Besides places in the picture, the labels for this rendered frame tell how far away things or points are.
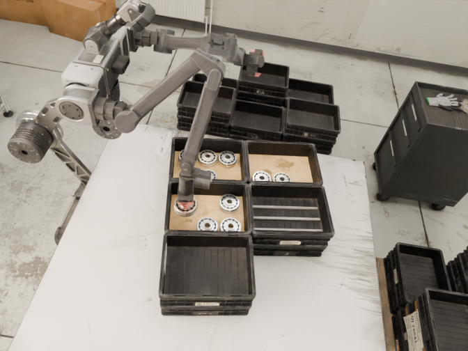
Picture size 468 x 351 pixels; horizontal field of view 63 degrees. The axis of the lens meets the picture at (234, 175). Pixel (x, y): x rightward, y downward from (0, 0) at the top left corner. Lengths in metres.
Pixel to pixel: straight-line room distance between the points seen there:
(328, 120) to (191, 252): 1.70
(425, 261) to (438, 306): 0.47
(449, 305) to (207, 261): 1.40
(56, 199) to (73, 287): 1.28
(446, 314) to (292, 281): 0.92
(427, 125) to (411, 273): 0.95
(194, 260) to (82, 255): 0.56
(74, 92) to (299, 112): 1.95
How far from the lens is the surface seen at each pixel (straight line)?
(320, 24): 4.67
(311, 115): 3.10
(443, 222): 3.55
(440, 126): 2.80
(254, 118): 3.12
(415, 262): 2.85
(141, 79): 4.04
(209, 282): 1.78
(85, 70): 1.60
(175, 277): 1.78
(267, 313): 1.90
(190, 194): 1.62
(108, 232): 2.07
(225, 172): 2.11
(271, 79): 3.36
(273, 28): 4.68
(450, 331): 2.48
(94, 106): 1.50
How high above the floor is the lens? 2.46
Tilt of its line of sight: 51 degrees down
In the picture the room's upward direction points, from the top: 10 degrees clockwise
